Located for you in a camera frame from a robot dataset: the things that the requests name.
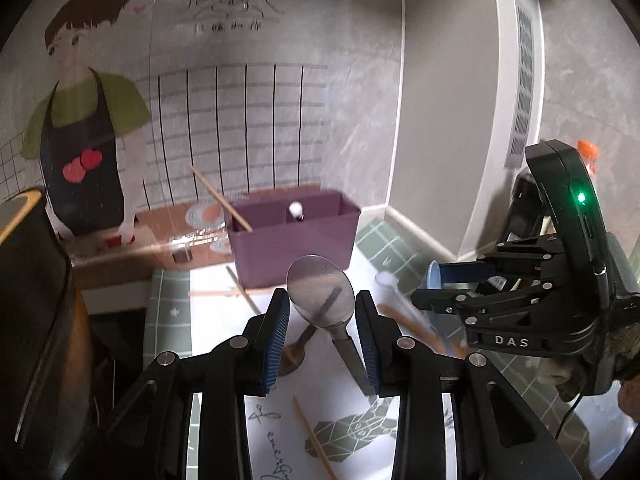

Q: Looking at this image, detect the wooden spoon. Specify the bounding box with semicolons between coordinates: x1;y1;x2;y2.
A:
376;304;468;358

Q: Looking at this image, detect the white vent grille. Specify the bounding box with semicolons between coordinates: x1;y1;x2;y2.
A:
504;0;537;170

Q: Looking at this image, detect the cartoon wall poster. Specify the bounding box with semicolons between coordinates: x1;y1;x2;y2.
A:
0;0;401;271

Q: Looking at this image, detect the orange cap chili bottle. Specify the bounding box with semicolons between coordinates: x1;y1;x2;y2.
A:
576;139;599;173

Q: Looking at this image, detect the green checked tablecloth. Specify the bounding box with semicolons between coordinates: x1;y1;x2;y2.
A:
142;220;591;480

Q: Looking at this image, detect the yellow pot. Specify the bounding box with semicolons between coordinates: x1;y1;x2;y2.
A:
0;187;48;246

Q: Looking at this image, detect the wooden chopstick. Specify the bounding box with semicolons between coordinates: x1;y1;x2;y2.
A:
292;397;337;480
187;286;274;299
189;164;254;232
226;266;262;314

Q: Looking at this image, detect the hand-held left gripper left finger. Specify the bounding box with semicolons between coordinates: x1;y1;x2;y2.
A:
75;289;292;480

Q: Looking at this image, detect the person's right hand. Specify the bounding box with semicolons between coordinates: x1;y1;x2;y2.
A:
541;354;640;404

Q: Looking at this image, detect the black wok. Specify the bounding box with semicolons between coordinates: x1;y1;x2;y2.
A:
0;187;93;480

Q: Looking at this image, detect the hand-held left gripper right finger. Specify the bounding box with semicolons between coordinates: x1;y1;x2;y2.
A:
353;289;571;480

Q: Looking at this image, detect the purple plastic utensil holder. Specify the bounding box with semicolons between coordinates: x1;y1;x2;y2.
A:
226;190;362;288

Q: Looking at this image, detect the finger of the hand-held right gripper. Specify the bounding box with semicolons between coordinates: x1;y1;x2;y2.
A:
410;277;572;333
429;234;566;293

